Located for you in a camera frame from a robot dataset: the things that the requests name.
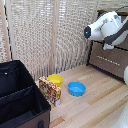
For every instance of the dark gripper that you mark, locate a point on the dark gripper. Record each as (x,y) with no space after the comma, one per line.
(115,36)

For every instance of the yellow plastic bowl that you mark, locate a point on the yellow plastic bowl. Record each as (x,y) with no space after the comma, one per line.
(55,80)

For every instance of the granola bars cardboard box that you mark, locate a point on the granola bars cardboard box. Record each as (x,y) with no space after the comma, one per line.
(50,90)

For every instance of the blue plastic bowl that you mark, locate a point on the blue plastic bowl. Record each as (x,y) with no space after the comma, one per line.
(76,89)

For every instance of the woven beige folding screen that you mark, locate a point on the woven beige folding screen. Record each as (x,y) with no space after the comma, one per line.
(30,33)

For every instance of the black fabric storage box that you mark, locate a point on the black fabric storage box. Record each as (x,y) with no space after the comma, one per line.
(20,96)

